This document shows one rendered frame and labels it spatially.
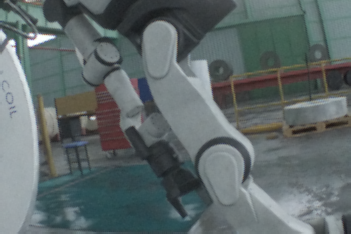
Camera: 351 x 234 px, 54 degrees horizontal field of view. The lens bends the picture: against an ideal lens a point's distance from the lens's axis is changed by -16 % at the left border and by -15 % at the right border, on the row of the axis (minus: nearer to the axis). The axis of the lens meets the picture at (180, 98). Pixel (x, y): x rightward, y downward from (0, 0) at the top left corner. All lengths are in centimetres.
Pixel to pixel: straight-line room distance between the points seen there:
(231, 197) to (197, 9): 47
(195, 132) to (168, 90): 12
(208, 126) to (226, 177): 14
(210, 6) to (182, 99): 24
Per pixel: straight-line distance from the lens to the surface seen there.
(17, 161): 175
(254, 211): 102
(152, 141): 108
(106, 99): 652
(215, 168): 94
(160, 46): 97
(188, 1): 100
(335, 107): 575
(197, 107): 98
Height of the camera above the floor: 76
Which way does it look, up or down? level
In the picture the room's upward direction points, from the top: 9 degrees counter-clockwise
